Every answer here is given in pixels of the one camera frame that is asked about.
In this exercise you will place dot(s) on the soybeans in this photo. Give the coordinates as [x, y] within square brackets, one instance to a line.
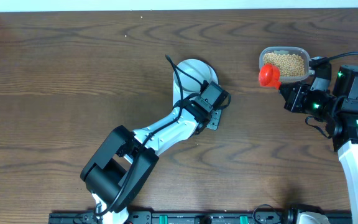
[290, 65]

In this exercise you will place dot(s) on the clear plastic bean container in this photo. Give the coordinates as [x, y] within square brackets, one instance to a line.
[288, 50]

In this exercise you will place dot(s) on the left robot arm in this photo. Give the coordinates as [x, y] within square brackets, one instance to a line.
[119, 168]

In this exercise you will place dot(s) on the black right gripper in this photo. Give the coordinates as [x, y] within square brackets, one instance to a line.
[293, 102]

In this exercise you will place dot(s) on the red plastic measuring scoop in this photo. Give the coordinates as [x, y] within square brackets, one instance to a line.
[269, 76]

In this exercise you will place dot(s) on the white digital kitchen scale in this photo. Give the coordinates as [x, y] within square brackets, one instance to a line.
[210, 97]

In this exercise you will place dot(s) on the grey round bowl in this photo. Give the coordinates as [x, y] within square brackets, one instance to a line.
[193, 73]

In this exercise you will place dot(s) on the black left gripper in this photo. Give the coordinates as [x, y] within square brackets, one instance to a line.
[214, 124]

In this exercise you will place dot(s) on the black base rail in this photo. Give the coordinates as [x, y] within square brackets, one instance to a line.
[263, 214]

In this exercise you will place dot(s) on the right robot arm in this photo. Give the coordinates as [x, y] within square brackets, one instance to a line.
[339, 111]

